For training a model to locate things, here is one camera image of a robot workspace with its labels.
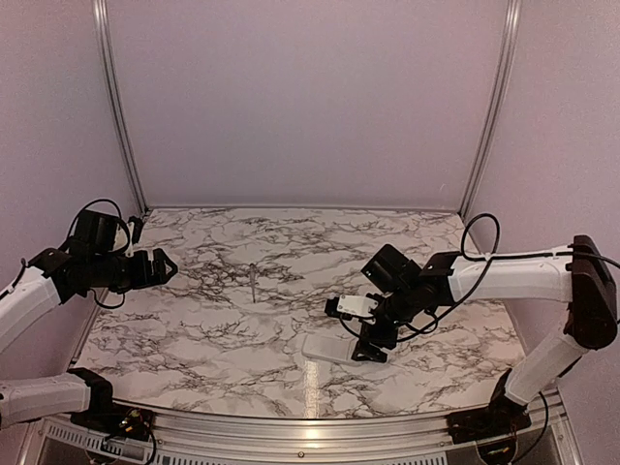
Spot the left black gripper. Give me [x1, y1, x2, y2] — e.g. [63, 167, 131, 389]
[89, 247, 177, 294]

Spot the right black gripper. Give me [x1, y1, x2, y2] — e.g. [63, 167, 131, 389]
[351, 286, 419, 363]

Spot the white remote control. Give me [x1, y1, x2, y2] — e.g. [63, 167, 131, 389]
[301, 334, 356, 365]

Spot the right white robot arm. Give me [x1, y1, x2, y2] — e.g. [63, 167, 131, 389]
[352, 235, 619, 434]

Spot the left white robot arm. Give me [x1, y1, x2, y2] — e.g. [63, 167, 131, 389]
[1, 201, 178, 431]

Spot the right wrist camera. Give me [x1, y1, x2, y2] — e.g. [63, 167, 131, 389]
[325, 294, 379, 322]

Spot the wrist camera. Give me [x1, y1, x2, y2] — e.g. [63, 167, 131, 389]
[112, 216, 143, 257]
[325, 294, 379, 322]

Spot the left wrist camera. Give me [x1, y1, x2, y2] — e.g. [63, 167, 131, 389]
[112, 216, 143, 257]

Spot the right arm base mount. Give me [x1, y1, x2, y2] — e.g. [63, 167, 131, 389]
[447, 405, 532, 444]

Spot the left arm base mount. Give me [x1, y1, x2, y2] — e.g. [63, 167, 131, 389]
[70, 403, 155, 442]

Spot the front aluminium rail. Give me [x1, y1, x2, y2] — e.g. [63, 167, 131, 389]
[19, 391, 583, 464]

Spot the left aluminium frame post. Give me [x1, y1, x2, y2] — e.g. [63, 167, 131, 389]
[92, 0, 148, 215]

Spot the aluminium frame post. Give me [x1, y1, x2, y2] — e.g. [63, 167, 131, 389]
[458, 0, 522, 219]
[92, 0, 148, 215]

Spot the right aluminium frame post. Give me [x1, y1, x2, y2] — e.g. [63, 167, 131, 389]
[458, 0, 522, 219]

